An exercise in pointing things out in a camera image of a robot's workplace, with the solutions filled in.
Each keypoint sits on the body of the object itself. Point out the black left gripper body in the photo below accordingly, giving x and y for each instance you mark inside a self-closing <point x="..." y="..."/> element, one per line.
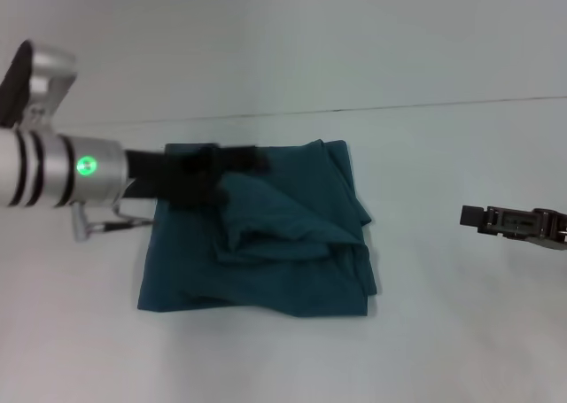
<point x="177" y="177"/>

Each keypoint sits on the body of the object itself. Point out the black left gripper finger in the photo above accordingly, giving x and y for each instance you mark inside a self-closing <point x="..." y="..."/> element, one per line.
<point x="241" y="159"/>

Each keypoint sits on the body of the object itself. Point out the teal t-shirt with FREE print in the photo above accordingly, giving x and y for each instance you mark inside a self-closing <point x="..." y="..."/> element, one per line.
<point x="274" y="252"/>

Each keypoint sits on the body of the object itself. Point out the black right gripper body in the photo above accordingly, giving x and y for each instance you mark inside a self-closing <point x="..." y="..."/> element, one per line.
<point x="527" y="223"/>

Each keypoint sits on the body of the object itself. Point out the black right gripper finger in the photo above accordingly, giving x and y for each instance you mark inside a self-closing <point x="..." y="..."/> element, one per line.
<point x="471" y="217"/>

